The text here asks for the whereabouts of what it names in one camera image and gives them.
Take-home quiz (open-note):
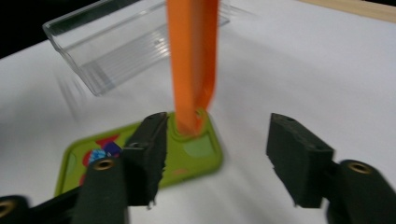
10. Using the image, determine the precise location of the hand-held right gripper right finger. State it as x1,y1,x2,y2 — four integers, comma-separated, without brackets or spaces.
265,112,336,209

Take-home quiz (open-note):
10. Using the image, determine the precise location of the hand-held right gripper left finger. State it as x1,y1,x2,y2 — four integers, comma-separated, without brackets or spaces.
121,111,169,209

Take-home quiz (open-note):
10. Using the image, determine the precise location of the green cartoon phone case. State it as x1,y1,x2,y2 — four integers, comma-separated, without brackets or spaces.
54,107,225,198

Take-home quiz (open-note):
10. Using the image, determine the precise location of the orange phone case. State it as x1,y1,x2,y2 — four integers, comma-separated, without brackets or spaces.
166,0,220,137

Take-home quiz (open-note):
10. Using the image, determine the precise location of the clear plastic tray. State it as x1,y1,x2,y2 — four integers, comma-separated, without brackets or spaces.
42,0,232,97

